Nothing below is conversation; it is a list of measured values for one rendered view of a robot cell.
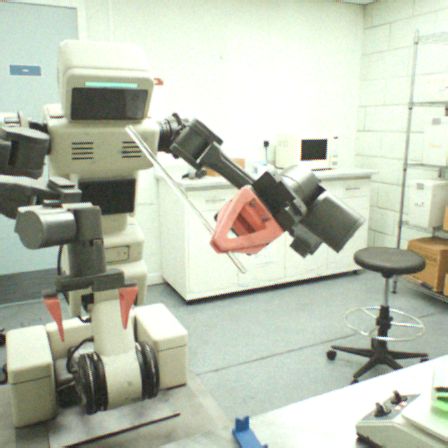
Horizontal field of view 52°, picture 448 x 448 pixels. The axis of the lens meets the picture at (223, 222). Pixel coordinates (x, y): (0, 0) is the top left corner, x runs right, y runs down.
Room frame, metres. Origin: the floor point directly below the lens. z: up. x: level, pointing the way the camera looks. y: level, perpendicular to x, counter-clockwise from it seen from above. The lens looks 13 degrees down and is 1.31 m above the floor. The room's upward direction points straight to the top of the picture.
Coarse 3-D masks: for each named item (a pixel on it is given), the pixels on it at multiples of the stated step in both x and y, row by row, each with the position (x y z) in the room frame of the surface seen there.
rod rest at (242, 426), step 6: (246, 414) 0.72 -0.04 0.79; (240, 420) 0.72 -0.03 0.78; (246, 420) 0.72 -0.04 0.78; (240, 426) 0.72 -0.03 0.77; (246, 426) 0.72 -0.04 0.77; (234, 432) 0.71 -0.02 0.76; (240, 432) 0.71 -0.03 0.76; (246, 432) 0.71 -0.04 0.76; (252, 432) 0.71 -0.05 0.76; (240, 438) 0.69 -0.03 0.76; (246, 438) 0.69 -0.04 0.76; (252, 438) 0.69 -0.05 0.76; (240, 444) 0.68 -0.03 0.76; (246, 444) 0.68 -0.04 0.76; (252, 444) 0.68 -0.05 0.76; (258, 444) 0.68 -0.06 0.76; (264, 444) 0.65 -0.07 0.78
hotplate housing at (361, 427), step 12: (396, 420) 0.67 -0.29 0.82; (360, 432) 0.70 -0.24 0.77; (372, 432) 0.69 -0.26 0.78; (384, 432) 0.67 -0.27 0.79; (396, 432) 0.65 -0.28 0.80; (408, 432) 0.64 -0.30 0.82; (420, 432) 0.63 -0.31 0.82; (372, 444) 0.69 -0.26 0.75; (384, 444) 0.67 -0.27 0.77; (396, 444) 0.65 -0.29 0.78; (408, 444) 0.64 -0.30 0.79; (420, 444) 0.62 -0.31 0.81; (432, 444) 0.61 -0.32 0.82; (444, 444) 0.61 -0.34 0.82
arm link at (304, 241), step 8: (296, 224) 0.64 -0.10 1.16; (296, 232) 0.90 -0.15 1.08; (304, 232) 0.76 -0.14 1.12; (296, 240) 0.96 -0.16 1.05; (304, 240) 0.92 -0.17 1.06; (312, 240) 0.86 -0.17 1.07; (296, 248) 0.95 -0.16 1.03; (304, 248) 0.95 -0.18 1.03; (312, 248) 0.94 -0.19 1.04; (304, 256) 0.96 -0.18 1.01
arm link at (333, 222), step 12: (324, 204) 0.55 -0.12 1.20; (336, 204) 0.55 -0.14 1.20; (312, 216) 0.55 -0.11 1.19; (324, 216) 0.55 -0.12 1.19; (336, 216) 0.54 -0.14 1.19; (348, 216) 0.54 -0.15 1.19; (360, 216) 0.55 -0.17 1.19; (312, 228) 0.56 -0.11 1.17; (324, 228) 0.54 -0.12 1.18; (336, 228) 0.54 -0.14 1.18; (348, 228) 0.53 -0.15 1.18; (324, 240) 0.55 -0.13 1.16; (336, 240) 0.54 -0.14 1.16; (348, 240) 0.53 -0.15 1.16; (336, 252) 0.55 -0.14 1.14
